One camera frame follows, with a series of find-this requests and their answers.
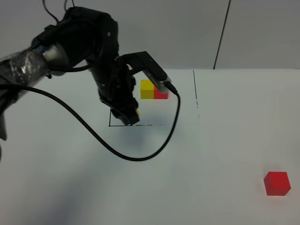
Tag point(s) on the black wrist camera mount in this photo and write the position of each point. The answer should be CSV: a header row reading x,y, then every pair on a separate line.
x,y
143,62

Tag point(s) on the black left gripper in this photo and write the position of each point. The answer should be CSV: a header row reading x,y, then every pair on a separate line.
x,y
115,87

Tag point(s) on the template red cube block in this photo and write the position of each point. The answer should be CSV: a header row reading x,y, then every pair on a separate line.
x,y
160,95

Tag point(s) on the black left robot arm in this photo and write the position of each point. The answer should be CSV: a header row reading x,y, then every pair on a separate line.
x,y
84,39

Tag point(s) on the template yellow cube block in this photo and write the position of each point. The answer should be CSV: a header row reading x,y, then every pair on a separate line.
x,y
146,89

